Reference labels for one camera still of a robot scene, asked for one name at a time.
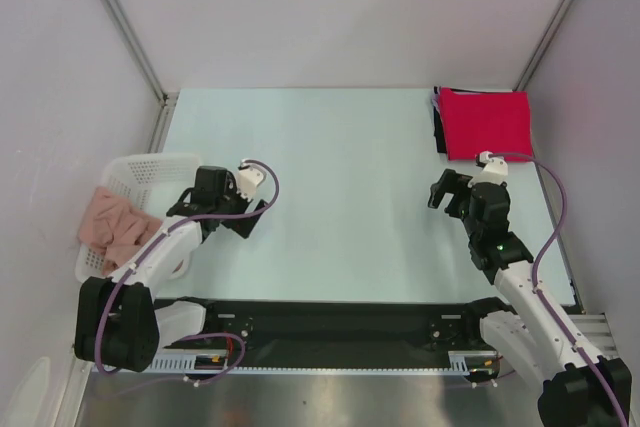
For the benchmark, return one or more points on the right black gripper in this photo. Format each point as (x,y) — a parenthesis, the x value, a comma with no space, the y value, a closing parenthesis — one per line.
(449,181)

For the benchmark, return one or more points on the aluminium front rail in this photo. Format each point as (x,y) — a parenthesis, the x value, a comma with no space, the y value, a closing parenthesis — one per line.
(597,331)

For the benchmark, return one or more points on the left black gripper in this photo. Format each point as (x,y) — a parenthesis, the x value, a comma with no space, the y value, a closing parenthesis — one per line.
(231,188)

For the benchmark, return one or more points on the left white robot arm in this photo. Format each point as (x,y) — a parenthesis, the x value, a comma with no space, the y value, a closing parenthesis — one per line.
(118,325)

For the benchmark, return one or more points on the pink printed t shirt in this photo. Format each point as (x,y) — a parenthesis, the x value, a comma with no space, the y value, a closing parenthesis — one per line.
(115,229)

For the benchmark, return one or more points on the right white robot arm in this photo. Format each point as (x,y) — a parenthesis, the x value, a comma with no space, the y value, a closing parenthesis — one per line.
(576,384)

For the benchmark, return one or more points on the white plastic laundry basket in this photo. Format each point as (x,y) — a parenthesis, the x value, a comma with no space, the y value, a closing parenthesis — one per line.
(151,182)

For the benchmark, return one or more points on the aluminium corner post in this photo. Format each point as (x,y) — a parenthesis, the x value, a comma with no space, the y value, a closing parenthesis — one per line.
(132,43)
(543,45)

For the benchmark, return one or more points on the black folded t shirt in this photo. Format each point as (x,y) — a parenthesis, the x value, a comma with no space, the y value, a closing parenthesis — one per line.
(437,120)

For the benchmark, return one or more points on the right aluminium corner post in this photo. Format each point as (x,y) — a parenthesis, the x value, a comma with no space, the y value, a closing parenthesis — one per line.
(543,45)

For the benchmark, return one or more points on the red folded t shirt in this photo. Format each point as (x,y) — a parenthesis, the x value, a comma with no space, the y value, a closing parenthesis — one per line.
(499,122)

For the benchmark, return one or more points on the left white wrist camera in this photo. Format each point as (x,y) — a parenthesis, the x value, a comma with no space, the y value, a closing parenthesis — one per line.
(249,178)

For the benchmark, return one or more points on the left aluminium corner post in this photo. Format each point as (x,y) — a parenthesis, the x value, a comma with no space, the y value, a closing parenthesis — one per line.
(132,43)

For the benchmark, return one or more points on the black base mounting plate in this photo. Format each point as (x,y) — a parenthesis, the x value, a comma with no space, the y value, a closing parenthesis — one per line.
(316,335)

